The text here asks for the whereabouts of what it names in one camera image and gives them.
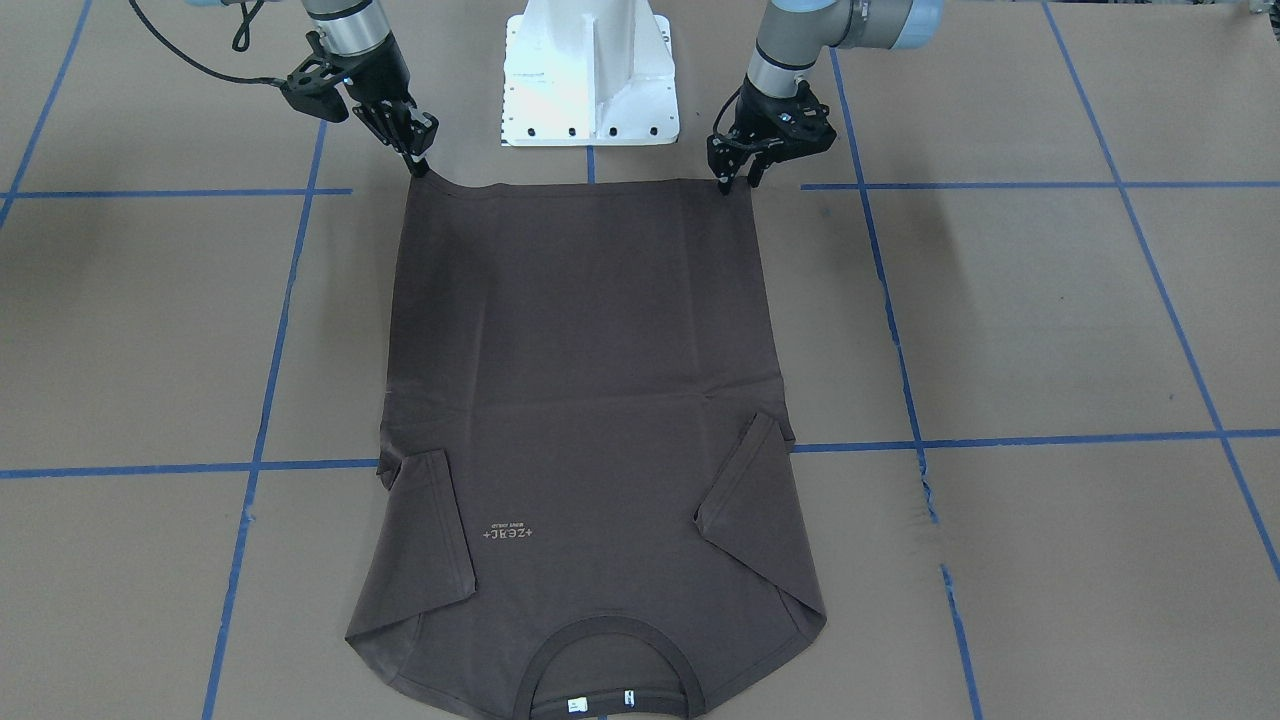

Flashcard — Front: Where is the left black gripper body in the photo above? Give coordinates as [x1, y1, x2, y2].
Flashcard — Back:
[707, 85, 815, 169]

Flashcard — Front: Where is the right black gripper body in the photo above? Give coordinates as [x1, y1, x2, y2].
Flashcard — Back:
[346, 47, 438, 151]

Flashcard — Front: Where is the brown t-shirt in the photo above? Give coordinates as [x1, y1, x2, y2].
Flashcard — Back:
[346, 176, 827, 719]

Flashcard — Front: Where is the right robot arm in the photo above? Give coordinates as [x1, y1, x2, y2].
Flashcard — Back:
[166, 1, 439, 178]

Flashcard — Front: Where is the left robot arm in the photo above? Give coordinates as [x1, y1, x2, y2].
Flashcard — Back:
[707, 1, 945, 195]

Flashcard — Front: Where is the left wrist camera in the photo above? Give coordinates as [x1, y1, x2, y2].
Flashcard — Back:
[790, 94, 838, 159]

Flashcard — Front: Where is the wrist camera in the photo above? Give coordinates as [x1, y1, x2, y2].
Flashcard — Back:
[279, 54, 349, 123]
[790, 94, 838, 159]

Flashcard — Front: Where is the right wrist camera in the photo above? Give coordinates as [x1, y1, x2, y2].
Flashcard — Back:
[279, 54, 349, 123]

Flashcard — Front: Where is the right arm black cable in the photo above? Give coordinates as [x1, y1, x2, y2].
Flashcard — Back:
[128, 0, 301, 88]

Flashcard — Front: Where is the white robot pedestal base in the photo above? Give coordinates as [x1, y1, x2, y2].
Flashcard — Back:
[500, 1, 681, 147]

